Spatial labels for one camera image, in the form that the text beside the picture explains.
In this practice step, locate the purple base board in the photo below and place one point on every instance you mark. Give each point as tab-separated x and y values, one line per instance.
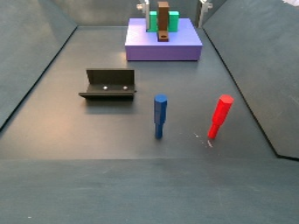
144	48

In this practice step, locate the green U-shaped block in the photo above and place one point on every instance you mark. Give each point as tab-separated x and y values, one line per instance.
172	21

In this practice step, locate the black angle bracket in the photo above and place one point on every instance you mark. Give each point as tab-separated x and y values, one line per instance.
110	83

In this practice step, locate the brown L-shaped block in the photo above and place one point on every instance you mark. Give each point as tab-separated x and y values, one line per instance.
163	7

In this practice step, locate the red peg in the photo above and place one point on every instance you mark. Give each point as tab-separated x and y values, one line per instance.
221	113

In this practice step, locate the blue peg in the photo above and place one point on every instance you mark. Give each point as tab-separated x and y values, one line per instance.
159	114

